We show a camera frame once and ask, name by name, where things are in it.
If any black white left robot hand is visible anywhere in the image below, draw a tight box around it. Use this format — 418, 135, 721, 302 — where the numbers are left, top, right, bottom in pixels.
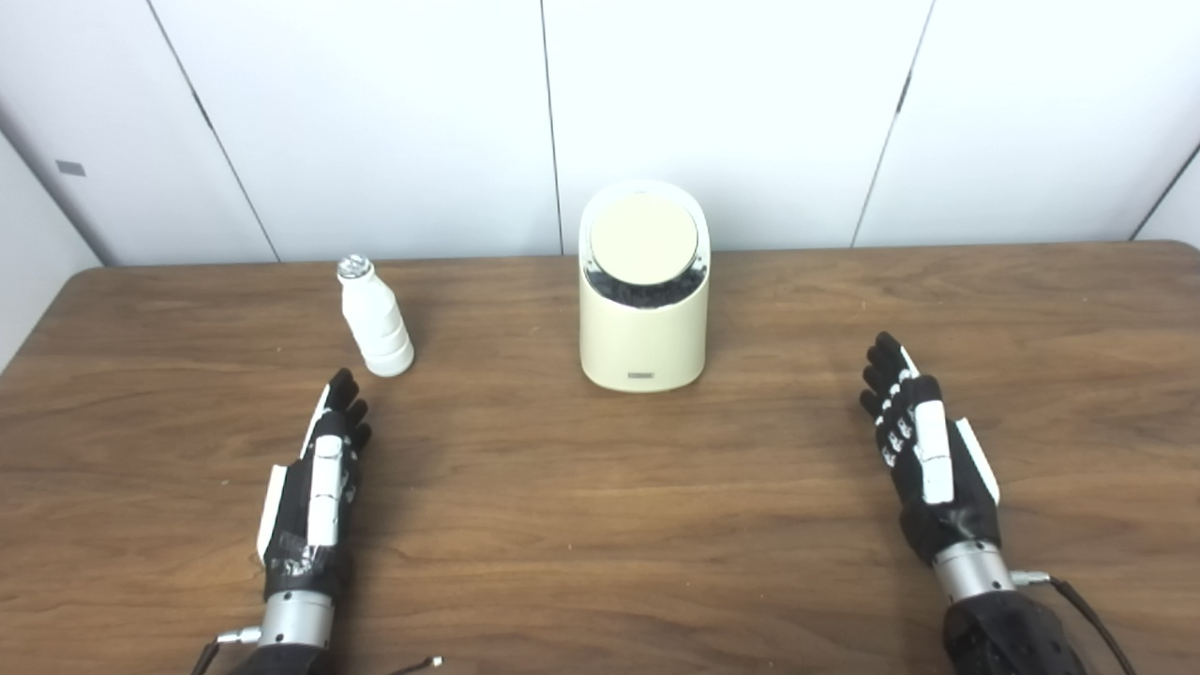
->
257, 368, 373, 601

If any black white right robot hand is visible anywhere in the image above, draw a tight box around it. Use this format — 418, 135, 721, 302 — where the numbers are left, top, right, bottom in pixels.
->
860, 332, 1002, 566

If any small white plastic bottle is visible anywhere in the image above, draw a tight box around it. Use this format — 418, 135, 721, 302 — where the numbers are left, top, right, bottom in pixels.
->
337, 254, 415, 378

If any round cream bin lid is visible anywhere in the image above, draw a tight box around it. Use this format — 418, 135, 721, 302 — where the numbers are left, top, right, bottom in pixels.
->
589, 192, 700, 282

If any cream-colored bin body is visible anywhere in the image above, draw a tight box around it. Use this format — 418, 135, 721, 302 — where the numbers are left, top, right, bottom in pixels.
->
577, 179, 712, 393

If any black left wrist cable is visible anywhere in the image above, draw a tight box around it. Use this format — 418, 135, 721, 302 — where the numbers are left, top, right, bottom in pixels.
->
190, 626, 262, 675

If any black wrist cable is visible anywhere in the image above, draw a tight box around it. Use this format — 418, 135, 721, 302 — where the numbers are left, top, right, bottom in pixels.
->
190, 626, 262, 675
1011, 570, 1140, 675

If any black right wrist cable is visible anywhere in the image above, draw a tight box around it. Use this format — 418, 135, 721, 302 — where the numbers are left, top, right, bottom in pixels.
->
1011, 570, 1140, 675

